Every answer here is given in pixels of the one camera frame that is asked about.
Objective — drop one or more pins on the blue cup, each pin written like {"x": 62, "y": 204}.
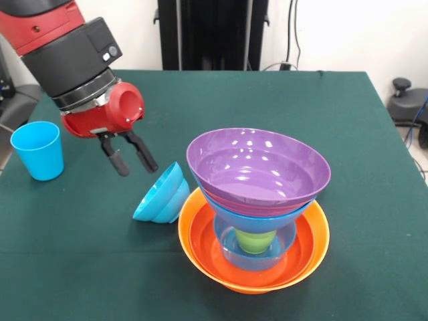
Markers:
{"x": 40, "y": 154}

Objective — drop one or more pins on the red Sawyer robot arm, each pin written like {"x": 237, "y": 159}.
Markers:
{"x": 60, "y": 40}

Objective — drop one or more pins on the large blue bowl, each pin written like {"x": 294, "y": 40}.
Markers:
{"x": 257, "y": 222}

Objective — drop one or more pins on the large orange bowl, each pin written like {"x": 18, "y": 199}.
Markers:
{"x": 186, "y": 231}

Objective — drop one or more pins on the red-orange bowl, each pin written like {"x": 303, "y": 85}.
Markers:
{"x": 200, "y": 244}

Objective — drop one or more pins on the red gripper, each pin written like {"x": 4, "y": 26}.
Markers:
{"x": 107, "y": 110}

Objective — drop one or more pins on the green cup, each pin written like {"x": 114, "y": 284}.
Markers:
{"x": 255, "y": 239}

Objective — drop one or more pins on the black office chair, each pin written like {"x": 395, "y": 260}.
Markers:
{"x": 17, "y": 100}
{"x": 404, "y": 107}

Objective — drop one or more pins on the small light blue bowl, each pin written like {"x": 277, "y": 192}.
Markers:
{"x": 164, "y": 197}

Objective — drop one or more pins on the purple bowl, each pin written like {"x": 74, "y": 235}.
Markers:
{"x": 267, "y": 170}

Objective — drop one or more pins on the medium blue bowl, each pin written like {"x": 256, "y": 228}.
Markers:
{"x": 224, "y": 247}

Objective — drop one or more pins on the dark green tablecloth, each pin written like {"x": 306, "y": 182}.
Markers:
{"x": 374, "y": 200}

